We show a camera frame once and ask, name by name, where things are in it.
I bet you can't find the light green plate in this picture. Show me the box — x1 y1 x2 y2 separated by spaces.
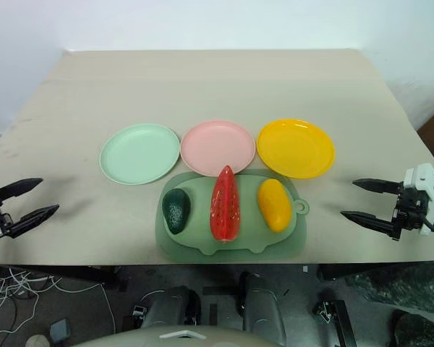
99 123 181 186

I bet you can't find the white floor cable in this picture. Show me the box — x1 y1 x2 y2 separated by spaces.
0 266 113 334

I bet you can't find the yellow mango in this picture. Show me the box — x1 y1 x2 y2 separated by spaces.
258 179 294 233

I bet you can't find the black table leg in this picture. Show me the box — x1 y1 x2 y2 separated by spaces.
7 265 119 290

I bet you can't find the grey floor box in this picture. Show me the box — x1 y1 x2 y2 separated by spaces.
49 319 72 340

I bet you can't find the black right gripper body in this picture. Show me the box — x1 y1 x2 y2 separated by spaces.
391 180 434 239

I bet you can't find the dark green avocado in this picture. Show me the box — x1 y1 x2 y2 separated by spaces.
161 188 192 236

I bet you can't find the grey robot torso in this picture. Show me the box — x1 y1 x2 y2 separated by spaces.
70 324 286 347

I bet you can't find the grey robot left leg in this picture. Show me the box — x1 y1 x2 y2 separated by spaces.
132 285 202 330

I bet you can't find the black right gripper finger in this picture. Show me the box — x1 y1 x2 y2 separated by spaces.
339 210 397 239
351 178 402 198

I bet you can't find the dark camouflage bag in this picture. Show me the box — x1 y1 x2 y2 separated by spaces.
343 262 434 305

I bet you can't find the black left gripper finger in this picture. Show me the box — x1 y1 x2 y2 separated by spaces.
0 177 44 207
7 204 61 239

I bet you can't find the green silicone tray mat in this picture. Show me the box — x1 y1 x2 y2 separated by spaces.
154 168 310 262

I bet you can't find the grey robot leg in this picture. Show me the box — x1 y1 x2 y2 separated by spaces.
238 271 289 347
132 285 202 330

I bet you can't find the pink plate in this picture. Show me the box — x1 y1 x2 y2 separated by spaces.
179 120 256 178

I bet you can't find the grey robot right leg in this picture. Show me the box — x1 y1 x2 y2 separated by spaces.
238 271 289 347

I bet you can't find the yellow plate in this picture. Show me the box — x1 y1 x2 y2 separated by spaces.
256 118 336 180

